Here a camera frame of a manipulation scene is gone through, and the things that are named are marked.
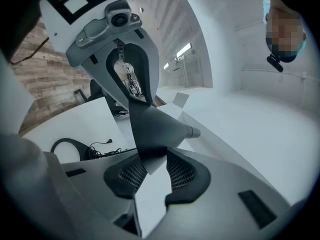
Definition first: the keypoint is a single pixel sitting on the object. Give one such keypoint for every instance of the ceiling tube light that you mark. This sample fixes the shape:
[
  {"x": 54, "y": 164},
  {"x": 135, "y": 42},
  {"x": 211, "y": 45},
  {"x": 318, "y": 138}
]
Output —
[
  {"x": 183, "y": 50},
  {"x": 166, "y": 66}
]

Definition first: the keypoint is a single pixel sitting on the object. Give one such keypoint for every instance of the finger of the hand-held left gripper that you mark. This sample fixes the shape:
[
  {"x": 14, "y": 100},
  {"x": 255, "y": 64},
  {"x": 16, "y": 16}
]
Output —
[
  {"x": 102, "y": 69},
  {"x": 152, "y": 69}
]

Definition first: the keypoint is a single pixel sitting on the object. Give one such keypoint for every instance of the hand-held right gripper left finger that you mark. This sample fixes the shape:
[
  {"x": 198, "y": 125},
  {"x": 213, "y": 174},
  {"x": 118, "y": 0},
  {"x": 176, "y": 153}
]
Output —
[{"x": 95, "y": 199}]

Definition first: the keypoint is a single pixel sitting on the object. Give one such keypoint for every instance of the person's head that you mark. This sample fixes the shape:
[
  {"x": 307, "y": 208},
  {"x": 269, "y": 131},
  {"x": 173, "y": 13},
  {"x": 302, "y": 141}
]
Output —
[{"x": 285, "y": 31}]

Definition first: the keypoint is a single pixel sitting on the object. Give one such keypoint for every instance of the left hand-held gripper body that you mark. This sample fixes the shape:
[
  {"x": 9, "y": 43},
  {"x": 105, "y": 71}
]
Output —
[{"x": 60, "y": 29}]

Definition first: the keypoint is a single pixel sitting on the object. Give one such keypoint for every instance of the white table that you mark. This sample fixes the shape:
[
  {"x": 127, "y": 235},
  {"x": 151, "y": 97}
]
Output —
[{"x": 75, "y": 124}]

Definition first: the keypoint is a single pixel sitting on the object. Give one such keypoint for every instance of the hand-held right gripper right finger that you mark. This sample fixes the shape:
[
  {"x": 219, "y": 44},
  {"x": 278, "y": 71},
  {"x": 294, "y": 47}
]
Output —
[{"x": 220, "y": 204}]

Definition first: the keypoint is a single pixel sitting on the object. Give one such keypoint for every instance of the grey wall panel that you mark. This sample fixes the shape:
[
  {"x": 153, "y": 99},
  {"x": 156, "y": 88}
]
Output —
[{"x": 181, "y": 99}]

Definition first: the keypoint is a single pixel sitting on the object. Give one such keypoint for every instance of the black head camera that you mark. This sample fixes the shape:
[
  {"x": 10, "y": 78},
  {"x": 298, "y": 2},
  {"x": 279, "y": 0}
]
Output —
[{"x": 275, "y": 63}]

